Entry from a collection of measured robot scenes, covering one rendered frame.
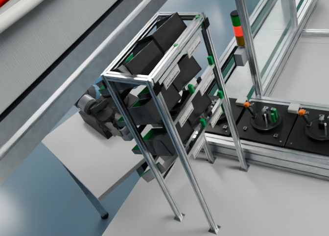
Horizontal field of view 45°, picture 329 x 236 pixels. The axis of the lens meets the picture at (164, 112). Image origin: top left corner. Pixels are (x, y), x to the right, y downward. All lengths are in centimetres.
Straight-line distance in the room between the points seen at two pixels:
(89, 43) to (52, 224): 290
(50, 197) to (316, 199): 232
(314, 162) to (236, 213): 37
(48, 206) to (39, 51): 305
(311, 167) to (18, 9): 149
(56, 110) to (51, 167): 331
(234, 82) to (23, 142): 186
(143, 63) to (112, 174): 99
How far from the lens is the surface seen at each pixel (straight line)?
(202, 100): 147
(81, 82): 42
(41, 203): 347
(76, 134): 239
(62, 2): 40
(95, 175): 210
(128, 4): 47
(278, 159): 174
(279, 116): 183
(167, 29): 126
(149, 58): 118
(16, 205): 363
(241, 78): 219
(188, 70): 136
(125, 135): 164
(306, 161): 169
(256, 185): 176
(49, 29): 39
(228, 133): 183
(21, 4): 36
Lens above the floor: 227
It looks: 39 degrees down
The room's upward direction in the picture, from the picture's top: 23 degrees counter-clockwise
